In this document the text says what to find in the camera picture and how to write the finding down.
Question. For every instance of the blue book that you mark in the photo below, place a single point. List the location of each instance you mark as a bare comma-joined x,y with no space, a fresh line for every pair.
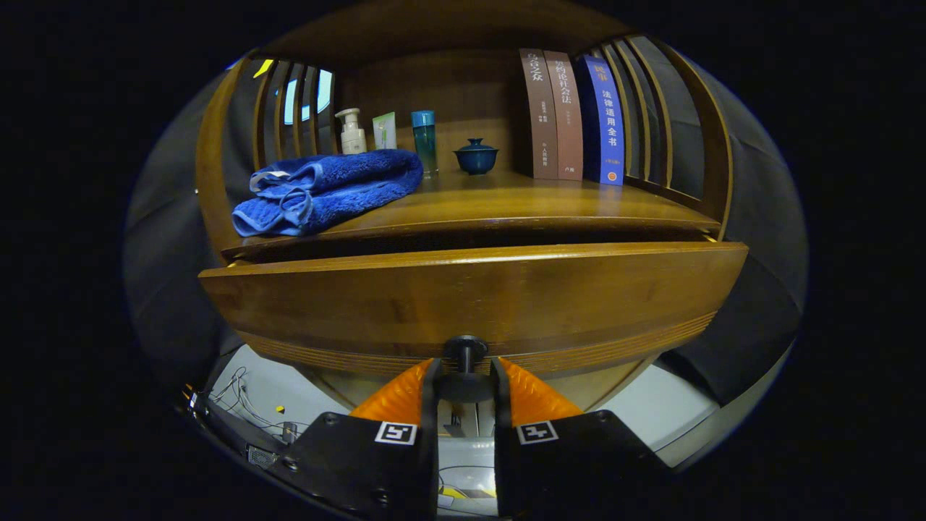
606,123

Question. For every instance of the teal glass bottle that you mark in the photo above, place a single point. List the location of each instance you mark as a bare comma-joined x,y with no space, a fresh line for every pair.
425,141

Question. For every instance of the white pump bottle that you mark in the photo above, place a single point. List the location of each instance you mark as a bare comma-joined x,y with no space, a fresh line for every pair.
353,137

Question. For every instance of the dark brown book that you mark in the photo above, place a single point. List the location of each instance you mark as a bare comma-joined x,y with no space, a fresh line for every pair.
541,116

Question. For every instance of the reddish brown book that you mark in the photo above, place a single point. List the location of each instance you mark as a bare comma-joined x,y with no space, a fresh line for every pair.
568,123

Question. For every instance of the wooden cabinet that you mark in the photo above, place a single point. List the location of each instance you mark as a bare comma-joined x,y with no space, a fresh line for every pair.
463,87

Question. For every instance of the blue lidded teacup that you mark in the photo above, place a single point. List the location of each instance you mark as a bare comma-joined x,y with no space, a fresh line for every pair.
476,159

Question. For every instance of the blue folded towel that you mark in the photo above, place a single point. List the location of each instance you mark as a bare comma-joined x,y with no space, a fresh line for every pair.
333,188

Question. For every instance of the wooden countertop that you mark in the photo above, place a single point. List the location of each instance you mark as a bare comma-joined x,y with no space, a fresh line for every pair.
506,202

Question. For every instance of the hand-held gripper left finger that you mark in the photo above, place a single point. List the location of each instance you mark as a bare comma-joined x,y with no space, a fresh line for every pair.
432,434

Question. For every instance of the white and green tube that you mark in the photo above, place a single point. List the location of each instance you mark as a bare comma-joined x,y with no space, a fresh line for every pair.
385,134

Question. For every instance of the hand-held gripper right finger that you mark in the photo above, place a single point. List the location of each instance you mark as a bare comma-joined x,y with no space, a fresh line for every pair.
502,434

